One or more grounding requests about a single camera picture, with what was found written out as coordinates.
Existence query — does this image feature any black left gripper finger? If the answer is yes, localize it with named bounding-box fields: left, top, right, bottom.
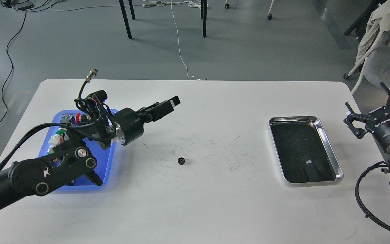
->
left=137, top=100, right=170, bottom=123

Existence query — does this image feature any small black gear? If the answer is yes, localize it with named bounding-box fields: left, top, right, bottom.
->
left=177, top=157, right=186, bottom=165

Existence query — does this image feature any red emergency stop button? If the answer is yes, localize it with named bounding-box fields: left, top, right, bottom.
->
left=74, top=113, right=91, bottom=125

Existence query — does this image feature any black floor cable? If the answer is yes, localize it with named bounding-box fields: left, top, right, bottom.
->
left=0, top=0, right=51, bottom=150

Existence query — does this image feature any grey black connector block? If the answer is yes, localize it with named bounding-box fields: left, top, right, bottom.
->
left=59, top=113, right=75, bottom=125

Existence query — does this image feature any shiny metal tray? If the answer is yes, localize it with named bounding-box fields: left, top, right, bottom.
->
left=269, top=116, right=344, bottom=186

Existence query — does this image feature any black grey industrial part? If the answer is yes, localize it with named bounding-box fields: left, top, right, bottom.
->
left=153, top=96, right=180, bottom=120

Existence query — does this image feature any green push button switch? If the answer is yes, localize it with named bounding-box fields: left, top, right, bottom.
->
left=55, top=127, right=67, bottom=137

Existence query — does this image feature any beige jacket on chair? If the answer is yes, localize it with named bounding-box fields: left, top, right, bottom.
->
left=347, top=0, right=390, bottom=94

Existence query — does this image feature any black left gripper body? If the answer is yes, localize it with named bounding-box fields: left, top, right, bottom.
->
left=112, top=108, right=148, bottom=145

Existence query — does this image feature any white floor cable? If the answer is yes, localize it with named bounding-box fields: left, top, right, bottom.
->
left=49, top=0, right=209, bottom=81

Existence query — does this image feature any black table leg left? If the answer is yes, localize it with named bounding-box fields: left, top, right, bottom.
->
left=118, top=0, right=136, bottom=40

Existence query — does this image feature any blue plastic tray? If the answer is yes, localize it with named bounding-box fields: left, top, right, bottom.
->
left=38, top=109, right=115, bottom=192

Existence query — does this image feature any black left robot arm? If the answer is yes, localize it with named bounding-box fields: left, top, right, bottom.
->
left=0, top=69, right=180, bottom=210

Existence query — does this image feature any black table leg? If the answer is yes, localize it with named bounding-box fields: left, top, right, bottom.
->
left=118, top=0, right=136, bottom=40
left=200, top=0, right=208, bottom=38

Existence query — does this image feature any black table leg right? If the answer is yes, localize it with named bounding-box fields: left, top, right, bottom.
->
left=200, top=0, right=208, bottom=38

